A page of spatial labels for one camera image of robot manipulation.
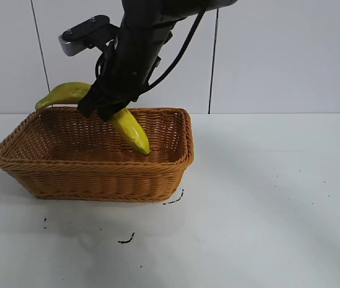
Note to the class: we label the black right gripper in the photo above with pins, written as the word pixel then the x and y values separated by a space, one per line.
pixel 136 57

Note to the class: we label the yellow banana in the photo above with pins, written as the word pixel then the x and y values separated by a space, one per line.
pixel 131 129

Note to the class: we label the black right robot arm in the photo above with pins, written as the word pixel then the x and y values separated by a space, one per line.
pixel 163 10

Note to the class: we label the tan wicker rectangular basket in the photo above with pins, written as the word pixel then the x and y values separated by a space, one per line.
pixel 97 180

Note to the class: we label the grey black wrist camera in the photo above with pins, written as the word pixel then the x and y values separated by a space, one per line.
pixel 81 34

